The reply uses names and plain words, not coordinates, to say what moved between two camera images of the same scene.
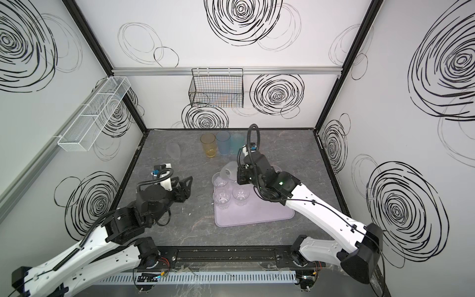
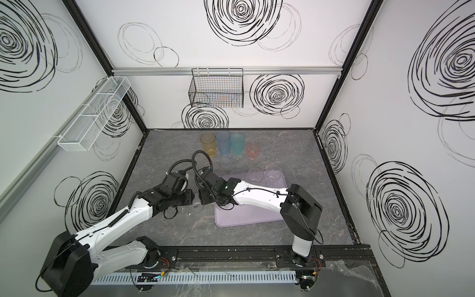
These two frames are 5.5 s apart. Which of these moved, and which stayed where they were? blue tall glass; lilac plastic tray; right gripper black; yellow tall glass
Moved: right gripper black
Stayed: blue tall glass; lilac plastic tray; yellow tall glass
